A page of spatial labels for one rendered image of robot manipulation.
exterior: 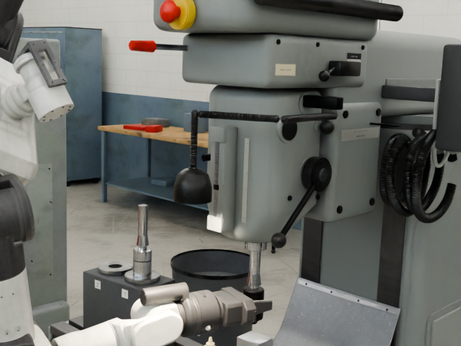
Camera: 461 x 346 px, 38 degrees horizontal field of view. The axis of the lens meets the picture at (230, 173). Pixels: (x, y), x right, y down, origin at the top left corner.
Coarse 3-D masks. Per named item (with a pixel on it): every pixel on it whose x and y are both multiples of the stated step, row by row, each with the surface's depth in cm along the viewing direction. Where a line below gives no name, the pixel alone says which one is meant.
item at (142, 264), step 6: (138, 258) 166; (144, 258) 166; (150, 258) 167; (138, 264) 166; (144, 264) 166; (150, 264) 167; (138, 270) 166; (144, 270) 166; (150, 270) 168; (138, 276) 166; (144, 276) 167
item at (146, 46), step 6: (132, 42) 124; (138, 42) 125; (144, 42) 126; (150, 42) 127; (132, 48) 124; (138, 48) 125; (144, 48) 126; (150, 48) 126; (156, 48) 128; (162, 48) 129; (168, 48) 130; (174, 48) 131; (180, 48) 133; (186, 48) 134
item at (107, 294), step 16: (96, 272) 173; (112, 272) 170; (128, 272) 170; (96, 288) 171; (112, 288) 167; (128, 288) 164; (96, 304) 172; (112, 304) 168; (128, 304) 164; (96, 320) 173
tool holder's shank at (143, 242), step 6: (138, 210) 166; (144, 210) 165; (138, 216) 166; (144, 216) 165; (138, 222) 166; (144, 222) 165; (138, 228) 166; (144, 228) 166; (138, 234) 166; (144, 234) 166; (138, 240) 166; (144, 240) 166; (138, 246) 167; (144, 246) 166
